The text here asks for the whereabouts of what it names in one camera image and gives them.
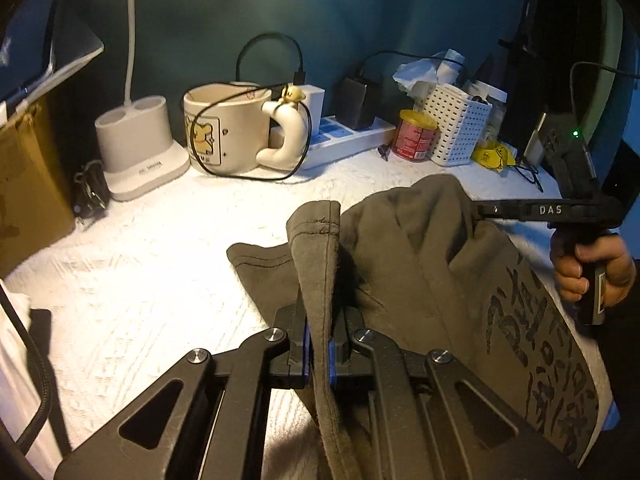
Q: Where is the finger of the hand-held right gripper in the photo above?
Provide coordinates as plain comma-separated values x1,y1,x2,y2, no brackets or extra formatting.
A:
470,200,608,224

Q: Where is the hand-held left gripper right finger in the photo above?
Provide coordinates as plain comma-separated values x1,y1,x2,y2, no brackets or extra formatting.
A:
327,305,583,480

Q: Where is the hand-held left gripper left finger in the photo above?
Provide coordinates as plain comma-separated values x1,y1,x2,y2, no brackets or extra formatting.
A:
54,287,313,480

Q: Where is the brown printed t-shirt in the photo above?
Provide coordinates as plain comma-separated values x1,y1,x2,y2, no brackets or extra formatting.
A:
226,175,601,480

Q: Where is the person's right hand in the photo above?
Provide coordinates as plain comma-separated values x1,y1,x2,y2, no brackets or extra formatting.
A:
550,234,637,307

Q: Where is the grey power bank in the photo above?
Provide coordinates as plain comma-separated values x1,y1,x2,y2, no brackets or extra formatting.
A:
522,111,550,167

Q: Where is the yellow duck print packet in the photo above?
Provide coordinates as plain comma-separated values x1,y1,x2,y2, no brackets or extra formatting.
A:
471,141,518,170

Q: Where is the white perforated plastic basket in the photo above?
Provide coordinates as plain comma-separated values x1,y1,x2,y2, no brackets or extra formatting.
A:
422,82,493,167

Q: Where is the red tin can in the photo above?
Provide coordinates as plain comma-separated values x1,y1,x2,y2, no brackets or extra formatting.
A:
391,109,438,162

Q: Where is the white crumpled tissue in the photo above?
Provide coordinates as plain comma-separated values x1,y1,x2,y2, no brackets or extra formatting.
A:
392,49,461,101

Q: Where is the white textured blanket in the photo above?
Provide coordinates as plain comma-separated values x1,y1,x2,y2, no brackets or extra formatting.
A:
0,147,621,480

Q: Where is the white power strip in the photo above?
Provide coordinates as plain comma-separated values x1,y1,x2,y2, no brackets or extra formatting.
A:
270,114,401,171

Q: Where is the black charger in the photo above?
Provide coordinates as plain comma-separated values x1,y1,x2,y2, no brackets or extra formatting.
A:
334,76,378,131

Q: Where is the cream bear print mug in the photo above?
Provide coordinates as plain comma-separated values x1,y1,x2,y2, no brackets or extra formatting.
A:
182,81,308,177

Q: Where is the white charger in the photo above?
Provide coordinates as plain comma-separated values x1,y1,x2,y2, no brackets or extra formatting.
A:
287,85,326,126

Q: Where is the white desk lamp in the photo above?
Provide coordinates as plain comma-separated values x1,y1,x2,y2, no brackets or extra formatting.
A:
95,0,192,202

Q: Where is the brown cardboard box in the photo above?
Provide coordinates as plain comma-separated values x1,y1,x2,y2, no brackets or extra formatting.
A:
0,95,76,278

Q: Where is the black cable with plug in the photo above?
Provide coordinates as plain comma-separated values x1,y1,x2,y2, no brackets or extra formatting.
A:
515,160,547,193

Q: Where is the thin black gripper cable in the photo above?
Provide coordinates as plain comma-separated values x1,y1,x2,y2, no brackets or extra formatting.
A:
570,61,640,126

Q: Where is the black looped cable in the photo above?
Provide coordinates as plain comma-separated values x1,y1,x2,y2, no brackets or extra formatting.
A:
190,33,313,181

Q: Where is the black cable bundle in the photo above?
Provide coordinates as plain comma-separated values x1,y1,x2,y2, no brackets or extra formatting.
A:
72,159,111,223

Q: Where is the black braided cable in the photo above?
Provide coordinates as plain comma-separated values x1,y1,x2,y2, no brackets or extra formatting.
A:
0,280,53,456

